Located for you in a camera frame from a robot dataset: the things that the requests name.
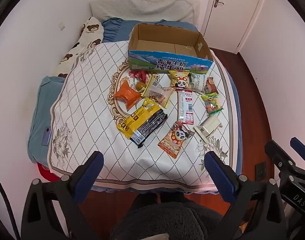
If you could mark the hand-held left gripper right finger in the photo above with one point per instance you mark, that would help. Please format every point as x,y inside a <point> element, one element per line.
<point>220,177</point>

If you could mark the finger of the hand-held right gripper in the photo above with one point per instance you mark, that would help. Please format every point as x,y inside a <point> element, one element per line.
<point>299,146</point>
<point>277,155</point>

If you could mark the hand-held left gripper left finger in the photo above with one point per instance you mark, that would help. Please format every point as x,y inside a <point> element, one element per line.
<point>90,177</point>

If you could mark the orange panda seed packet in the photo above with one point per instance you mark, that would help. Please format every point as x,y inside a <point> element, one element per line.
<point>176,138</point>

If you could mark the green gumball packet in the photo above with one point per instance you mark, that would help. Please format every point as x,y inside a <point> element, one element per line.
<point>212,103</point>

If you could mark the large yellow black snack packet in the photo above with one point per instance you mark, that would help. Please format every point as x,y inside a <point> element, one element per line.
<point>142,120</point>

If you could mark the long white red wafer packet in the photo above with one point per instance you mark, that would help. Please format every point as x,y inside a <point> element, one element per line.
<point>185,107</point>

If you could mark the orange puffed snack packet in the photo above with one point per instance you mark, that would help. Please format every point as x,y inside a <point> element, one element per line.
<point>127,95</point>

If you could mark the white grey snack packet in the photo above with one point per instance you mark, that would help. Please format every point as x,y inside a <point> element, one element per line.
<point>198,82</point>

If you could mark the clear bread packet yellow trim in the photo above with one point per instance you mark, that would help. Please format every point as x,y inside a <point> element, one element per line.
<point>158,92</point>

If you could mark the yellow panda crisps packet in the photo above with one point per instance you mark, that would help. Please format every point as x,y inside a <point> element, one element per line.
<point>179,80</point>

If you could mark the printed cardboard box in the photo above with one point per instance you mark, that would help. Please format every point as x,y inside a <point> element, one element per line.
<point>155,47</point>

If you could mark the black floor socket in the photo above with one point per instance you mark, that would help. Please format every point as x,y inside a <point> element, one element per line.
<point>260,171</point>

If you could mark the red cloth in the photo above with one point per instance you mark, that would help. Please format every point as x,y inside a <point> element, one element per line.
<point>47,173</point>

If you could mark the blue phone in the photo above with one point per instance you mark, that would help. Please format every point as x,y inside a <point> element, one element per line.
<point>46,136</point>

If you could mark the light blue pillow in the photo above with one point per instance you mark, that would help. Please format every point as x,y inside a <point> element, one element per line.
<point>41,105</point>

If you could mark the small red orange snack packet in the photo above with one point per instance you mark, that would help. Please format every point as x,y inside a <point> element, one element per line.
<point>210,86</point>

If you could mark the small red candy packet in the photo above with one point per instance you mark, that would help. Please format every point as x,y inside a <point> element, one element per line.
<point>134,76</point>

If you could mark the bear print pillow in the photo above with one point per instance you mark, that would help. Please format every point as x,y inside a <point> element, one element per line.
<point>88,33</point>

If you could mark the white door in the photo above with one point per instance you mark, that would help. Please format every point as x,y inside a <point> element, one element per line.
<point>232,12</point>

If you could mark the blue ruffled pillow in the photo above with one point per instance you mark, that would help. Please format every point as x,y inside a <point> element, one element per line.
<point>115,28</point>

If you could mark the white textured pillow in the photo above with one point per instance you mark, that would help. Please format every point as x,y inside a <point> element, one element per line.
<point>142,7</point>

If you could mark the white wall socket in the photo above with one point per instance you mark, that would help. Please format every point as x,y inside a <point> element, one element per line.
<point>61,26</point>

